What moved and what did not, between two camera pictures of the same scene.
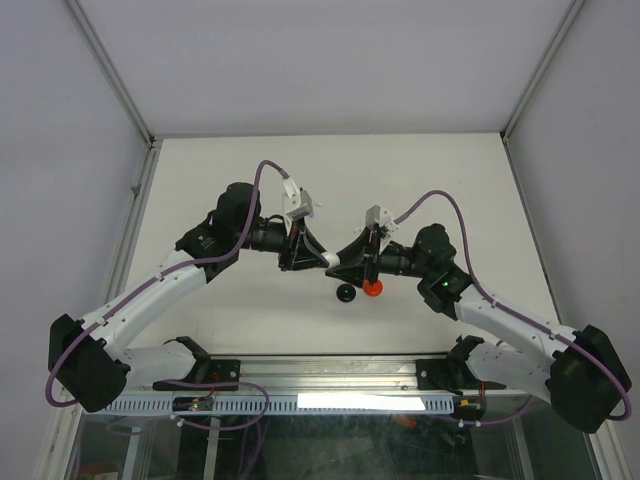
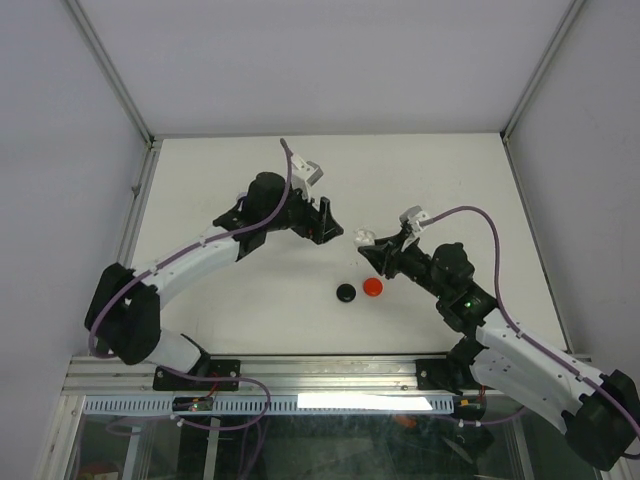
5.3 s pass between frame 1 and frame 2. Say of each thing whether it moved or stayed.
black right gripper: moved
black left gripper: moved
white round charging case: moved
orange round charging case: stayed
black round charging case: stayed
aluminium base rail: stayed
